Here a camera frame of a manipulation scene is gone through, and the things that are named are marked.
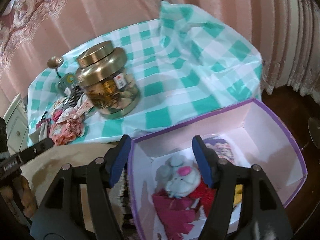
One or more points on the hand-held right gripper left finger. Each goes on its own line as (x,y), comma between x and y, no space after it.
(121,160)

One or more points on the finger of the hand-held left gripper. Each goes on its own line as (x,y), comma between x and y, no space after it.
(37,150)

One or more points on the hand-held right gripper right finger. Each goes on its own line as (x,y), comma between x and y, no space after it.
(203,160)

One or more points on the grey plush toy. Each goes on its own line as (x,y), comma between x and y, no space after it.
(180,180)

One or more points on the yellow sponge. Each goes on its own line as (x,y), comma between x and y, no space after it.
(238,192)

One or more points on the magenta fringed cloth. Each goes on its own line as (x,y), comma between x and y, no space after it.
(172,210)

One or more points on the purple cardboard box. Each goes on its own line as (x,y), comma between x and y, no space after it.
(262,130)

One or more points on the person's left hand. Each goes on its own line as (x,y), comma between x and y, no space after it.
(27,197)

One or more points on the grey cloth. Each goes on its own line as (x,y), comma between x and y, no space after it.
(38,133)

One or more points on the pink cloth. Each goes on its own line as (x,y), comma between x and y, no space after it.
(62,135)

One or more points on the beige upholstered chair seat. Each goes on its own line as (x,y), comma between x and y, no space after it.
(70,152)

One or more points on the white ornate cabinet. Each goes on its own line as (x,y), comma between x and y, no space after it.
(15,122)

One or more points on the red patterned cloth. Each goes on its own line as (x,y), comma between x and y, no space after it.
(56,115)

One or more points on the pile of small clothes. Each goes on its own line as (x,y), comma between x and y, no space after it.
(80,110)

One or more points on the green radio with brass horn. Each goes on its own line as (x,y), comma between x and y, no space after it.
(66,80)

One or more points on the glass jar with brass lid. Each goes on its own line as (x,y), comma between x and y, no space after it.
(105,80)

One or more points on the teal white checkered tablecloth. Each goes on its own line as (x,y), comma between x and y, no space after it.
(175,80)

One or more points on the embroidered lace curtain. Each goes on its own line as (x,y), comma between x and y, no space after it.
(25,17)

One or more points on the pleated lace-trimmed curtain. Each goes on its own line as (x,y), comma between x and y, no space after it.
(295,42)

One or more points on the pink curtain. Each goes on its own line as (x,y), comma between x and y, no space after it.
(112,5)

